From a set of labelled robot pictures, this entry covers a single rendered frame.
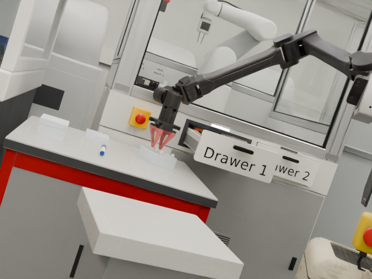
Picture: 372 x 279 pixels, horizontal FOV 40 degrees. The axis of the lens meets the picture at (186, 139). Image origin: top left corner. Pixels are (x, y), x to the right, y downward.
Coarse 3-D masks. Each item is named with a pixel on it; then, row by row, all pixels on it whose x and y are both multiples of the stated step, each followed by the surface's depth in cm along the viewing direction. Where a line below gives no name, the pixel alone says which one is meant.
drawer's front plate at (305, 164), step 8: (256, 144) 211; (264, 144) 210; (280, 152) 212; (288, 152) 213; (280, 160) 212; (304, 160) 214; (312, 160) 216; (288, 168) 214; (296, 168) 214; (304, 168) 215; (312, 168) 216; (280, 176) 214; (288, 176) 214; (296, 176) 215; (304, 176) 215; (312, 176) 216; (304, 184) 216
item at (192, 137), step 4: (188, 128) 206; (188, 132) 203; (192, 132) 197; (196, 132) 208; (188, 136) 200; (192, 136) 195; (196, 136) 188; (200, 136) 184; (184, 140) 205; (188, 140) 198; (192, 140) 191; (196, 140) 186; (188, 144) 195; (192, 144) 189; (196, 144) 183; (192, 148) 187; (196, 148) 182
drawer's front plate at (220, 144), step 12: (204, 132) 172; (204, 144) 173; (216, 144) 173; (228, 144) 174; (240, 144) 175; (228, 156) 175; (240, 156) 176; (252, 156) 176; (264, 156) 177; (276, 156) 178; (228, 168) 175; (240, 168) 176; (252, 168) 177; (264, 180) 178
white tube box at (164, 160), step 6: (144, 150) 179; (150, 150) 176; (144, 156) 178; (150, 156) 176; (156, 156) 172; (162, 156) 173; (168, 156) 177; (150, 162) 175; (156, 162) 173; (162, 162) 174; (168, 162) 175; (174, 162) 177
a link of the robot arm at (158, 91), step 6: (186, 78) 178; (180, 84) 177; (156, 90) 183; (162, 90) 181; (174, 90) 182; (180, 90) 177; (156, 96) 182; (162, 96) 180; (162, 102) 181; (186, 102) 179
